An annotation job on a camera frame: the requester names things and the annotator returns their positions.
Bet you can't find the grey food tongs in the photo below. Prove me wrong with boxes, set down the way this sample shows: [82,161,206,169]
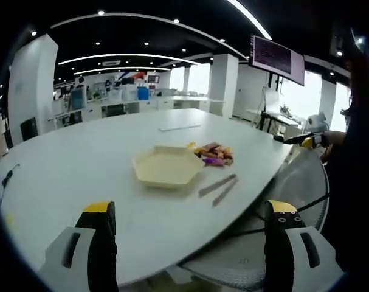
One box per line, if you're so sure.
[198,173,240,207]

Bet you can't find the black cable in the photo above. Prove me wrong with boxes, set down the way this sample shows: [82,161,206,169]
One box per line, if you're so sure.
[1,163,21,187]

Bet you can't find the blue storage bin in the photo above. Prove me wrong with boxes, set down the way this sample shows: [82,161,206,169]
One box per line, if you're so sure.
[136,86,151,102]

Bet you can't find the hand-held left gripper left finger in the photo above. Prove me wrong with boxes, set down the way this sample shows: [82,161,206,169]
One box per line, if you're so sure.
[38,200,119,292]

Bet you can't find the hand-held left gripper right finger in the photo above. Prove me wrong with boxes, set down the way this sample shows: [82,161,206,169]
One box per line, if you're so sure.
[263,199,347,292]

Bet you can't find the person's dark clothed body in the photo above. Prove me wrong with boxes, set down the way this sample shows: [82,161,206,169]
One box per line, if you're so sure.
[320,57,369,274]

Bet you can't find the white workbench with equipment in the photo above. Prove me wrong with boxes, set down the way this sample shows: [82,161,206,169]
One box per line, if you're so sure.
[246,86,306,136]

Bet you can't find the cream hexagonal food container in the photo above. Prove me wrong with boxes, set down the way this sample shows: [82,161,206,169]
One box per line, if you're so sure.
[132,145,206,191]

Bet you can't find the black office chair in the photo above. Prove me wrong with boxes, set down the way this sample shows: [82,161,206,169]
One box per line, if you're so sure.
[19,116,40,142]

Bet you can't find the white flat strip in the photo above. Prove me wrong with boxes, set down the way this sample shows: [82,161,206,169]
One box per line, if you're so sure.
[157,122,202,133]

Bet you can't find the grey mesh office chair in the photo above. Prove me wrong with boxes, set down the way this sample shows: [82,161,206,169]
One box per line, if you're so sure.
[171,148,330,291]

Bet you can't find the pile of snack food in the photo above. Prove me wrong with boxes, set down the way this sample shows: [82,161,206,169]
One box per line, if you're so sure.
[186,141,235,169]

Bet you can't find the large hanging monitor screen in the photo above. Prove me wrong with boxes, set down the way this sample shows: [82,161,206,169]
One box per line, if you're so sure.
[248,35,306,87]

